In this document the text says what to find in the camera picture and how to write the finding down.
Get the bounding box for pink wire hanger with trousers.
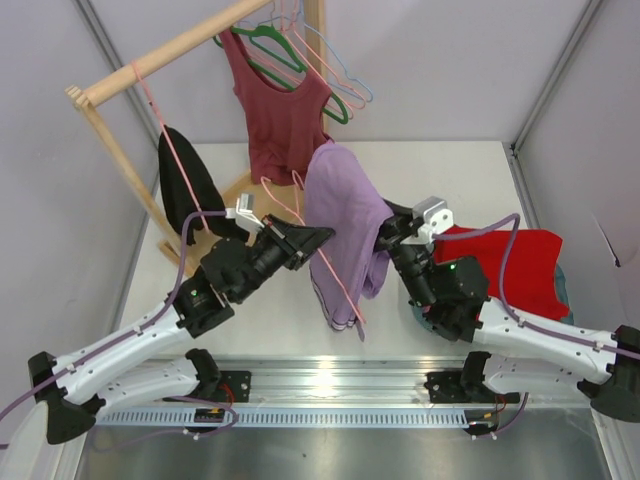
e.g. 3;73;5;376
260;171;366;342

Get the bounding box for purple trousers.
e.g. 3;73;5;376
304;142;392;331

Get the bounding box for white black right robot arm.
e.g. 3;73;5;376
375;197;639;423

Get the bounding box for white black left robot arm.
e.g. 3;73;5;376
28;214;335;445

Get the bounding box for green hanger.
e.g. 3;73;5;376
230;24;352;125

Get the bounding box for black garment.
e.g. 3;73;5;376
158;125;226;235

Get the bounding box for maroon tank top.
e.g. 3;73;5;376
219;29;331;186

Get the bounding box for red folded cloth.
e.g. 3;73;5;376
435;229;568;321

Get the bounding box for teal plastic basin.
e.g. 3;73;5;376
409;265;575;332

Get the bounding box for wooden clothes rack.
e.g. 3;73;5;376
63;0;357;279

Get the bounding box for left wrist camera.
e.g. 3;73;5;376
225;193;264;234

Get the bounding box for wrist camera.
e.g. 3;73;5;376
412;196;454;244
225;193;264;234

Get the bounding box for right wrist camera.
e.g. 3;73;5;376
412;196;454;244

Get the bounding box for aluminium rail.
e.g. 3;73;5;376
109;354;616;414

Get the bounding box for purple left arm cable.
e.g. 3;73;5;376
0;209;240;449

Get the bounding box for empty pink wire hanger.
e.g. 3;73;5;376
239;0;369;121

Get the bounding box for pink wire hanger with black garment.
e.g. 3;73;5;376
130;60;212;233

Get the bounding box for blue wire hanger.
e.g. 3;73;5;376
239;0;375;104

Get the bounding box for white slotted cable duct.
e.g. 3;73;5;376
97;406;469;429

